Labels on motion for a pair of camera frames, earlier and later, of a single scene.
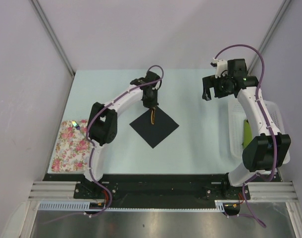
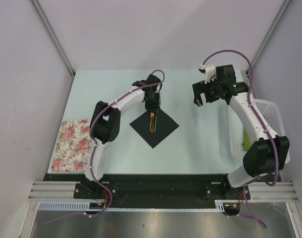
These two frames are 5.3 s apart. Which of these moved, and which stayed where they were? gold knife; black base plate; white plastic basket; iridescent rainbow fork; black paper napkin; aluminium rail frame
Moved: iridescent rainbow fork; gold knife
Stayed: black paper napkin; aluminium rail frame; black base plate; white plastic basket
